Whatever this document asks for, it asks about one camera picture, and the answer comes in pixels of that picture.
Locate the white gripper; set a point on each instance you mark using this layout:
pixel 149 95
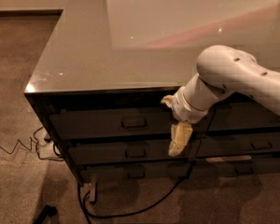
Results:
pixel 186 110

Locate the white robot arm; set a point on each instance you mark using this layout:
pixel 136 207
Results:
pixel 221 72

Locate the dark cabinet with glossy top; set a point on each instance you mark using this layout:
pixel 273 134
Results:
pixel 115 54

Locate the white power strip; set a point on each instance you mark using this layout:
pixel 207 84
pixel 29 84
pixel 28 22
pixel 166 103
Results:
pixel 93 192

